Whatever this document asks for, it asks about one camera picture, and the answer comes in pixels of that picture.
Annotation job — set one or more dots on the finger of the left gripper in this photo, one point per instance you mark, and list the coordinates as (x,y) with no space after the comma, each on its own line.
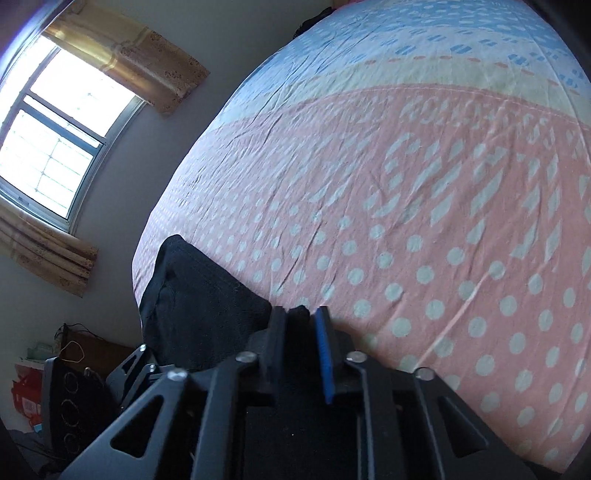
(146,376)
(123,376)

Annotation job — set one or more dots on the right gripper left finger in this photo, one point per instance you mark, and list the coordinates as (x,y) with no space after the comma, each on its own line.
(216,424)

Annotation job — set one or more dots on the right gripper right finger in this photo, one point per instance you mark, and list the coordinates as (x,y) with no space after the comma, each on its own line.
(401,425)

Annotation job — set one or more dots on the black pants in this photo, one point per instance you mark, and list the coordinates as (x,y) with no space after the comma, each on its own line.
(196,316)

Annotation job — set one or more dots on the dark clothing beside bed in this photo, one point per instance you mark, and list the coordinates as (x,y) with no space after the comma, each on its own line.
(310,22)

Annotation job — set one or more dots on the red bag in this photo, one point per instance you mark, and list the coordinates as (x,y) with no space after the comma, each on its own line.
(27,393)

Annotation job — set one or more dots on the polka dot bed cover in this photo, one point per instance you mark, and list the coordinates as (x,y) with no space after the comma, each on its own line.
(421,168)

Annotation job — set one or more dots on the side window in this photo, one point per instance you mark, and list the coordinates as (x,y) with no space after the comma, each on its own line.
(59,119)

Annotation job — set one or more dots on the yellow side curtain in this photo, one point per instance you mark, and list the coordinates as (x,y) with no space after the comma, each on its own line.
(128,52)

